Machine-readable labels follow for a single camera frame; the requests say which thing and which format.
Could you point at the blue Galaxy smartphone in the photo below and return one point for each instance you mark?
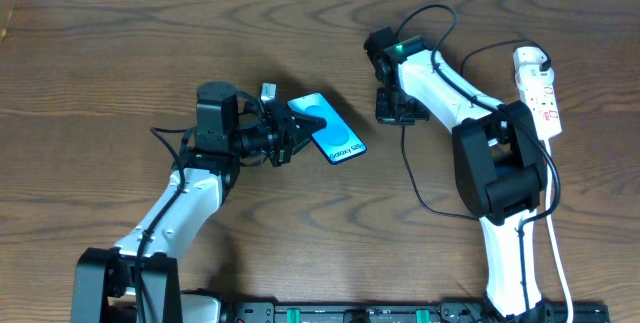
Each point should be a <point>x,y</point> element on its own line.
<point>337,141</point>

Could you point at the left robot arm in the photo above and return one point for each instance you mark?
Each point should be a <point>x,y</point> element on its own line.
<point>137,279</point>

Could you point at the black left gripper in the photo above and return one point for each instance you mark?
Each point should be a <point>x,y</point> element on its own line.
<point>280,138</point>

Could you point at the white charger adapter plug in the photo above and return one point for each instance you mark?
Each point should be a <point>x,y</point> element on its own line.
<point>531,62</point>

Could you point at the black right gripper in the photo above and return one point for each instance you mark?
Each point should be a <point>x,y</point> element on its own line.
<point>393,111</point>

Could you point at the white power strip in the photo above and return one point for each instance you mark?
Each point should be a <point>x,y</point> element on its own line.
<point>536,90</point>

